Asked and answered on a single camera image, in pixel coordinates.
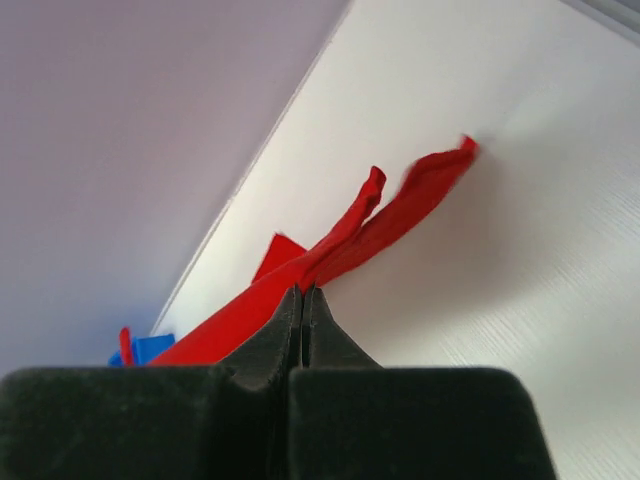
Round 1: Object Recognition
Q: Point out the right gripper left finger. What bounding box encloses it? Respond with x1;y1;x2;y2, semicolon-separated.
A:
1;288;303;480

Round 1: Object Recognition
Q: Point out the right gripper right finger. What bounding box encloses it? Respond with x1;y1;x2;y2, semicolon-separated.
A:
287;288;556;479

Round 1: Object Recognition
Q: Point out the red t shirt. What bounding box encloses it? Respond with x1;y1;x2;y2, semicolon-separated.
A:
149;137;479;366

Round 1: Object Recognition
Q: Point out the blue plastic bin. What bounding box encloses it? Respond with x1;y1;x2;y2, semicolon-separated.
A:
130;334;176;366

